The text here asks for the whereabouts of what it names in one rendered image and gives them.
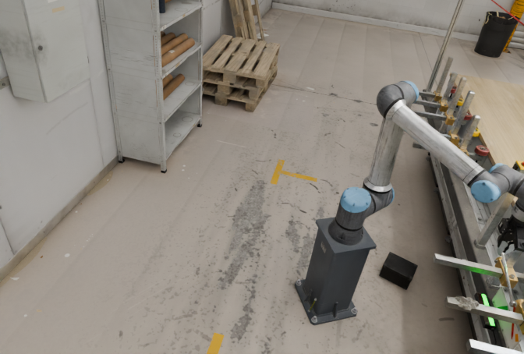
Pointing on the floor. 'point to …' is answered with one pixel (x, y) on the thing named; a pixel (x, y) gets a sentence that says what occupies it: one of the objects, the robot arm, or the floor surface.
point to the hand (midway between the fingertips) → (501, 254)
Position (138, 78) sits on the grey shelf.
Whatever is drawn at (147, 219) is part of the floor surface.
